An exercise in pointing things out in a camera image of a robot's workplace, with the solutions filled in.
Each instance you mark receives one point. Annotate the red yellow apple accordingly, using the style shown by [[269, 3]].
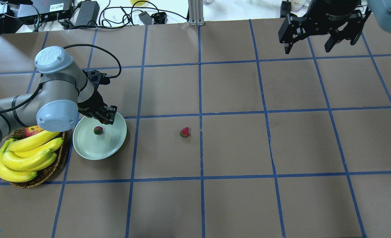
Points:
[[30, 131]]

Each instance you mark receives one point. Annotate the light green plate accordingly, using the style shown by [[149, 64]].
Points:
[[97, 147]]

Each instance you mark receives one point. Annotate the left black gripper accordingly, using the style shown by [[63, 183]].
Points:
[[90, 105]]

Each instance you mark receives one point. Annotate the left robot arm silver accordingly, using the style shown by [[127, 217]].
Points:
[[64, 91]]

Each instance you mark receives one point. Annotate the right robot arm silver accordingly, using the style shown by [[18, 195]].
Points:
[[380, 8]]

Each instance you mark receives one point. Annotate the brown wicker basket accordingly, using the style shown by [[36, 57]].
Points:
[[45, 174]]

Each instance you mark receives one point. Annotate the paired red strawberry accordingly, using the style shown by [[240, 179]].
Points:
[[185, 132]]

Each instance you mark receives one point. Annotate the yellow banana bunch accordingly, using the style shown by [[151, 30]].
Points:
[[21, 157]]

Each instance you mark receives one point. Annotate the black network switch box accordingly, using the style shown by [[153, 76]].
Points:
[[45, 10]]

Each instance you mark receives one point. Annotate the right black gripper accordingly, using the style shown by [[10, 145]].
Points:
[[331, 15]]

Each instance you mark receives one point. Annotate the single red strawberry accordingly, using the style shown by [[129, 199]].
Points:
[[98, 130]]

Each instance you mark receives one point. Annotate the black power adapter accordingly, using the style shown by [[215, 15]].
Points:
[[88, 11]]

